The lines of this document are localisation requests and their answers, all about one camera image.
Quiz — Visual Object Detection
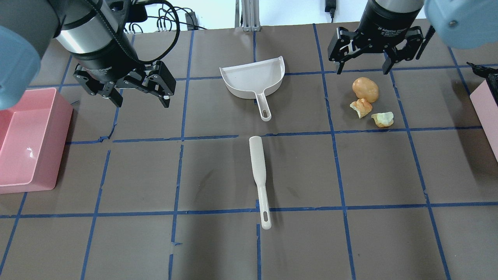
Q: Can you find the white plastic brush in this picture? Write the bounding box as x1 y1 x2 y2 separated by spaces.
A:
249 135 272 230

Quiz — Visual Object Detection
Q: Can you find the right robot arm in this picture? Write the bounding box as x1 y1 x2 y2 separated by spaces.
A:
327 0 498 74

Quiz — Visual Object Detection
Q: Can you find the aluminium frame post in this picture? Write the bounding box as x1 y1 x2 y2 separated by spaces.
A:
235 0 261 32

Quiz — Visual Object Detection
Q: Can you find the white plastic dustpan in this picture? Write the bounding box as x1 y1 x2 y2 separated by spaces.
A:
219 56 285 122

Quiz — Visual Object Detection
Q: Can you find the orange trash piece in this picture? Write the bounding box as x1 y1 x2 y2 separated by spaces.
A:
350 98 372 119

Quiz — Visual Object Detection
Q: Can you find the pink plastic bin left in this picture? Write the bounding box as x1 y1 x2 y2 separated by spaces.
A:
0 87 73 194

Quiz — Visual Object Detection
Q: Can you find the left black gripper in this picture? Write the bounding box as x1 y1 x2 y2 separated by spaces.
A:
73 54 176 108

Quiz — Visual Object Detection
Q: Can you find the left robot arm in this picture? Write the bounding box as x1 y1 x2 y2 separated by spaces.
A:
0 0 180 110

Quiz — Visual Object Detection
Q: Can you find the black power adapter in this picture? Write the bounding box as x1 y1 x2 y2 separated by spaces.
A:
324 0 337 22

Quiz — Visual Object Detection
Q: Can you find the pink bin with black bag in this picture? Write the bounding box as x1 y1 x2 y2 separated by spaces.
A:
467 62 498 159

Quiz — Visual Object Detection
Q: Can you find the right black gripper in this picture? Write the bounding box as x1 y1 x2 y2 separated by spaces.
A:
328 0 435 75

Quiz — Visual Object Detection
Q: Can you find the orange round trash ball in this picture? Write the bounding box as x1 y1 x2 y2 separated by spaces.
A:
352 77 379 103

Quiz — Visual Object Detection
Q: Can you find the yellow green trash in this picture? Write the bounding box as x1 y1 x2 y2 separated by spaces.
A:
371 112 394 128

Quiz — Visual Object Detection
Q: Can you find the black cable bundle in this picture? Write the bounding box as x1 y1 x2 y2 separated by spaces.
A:
128 0 209 33

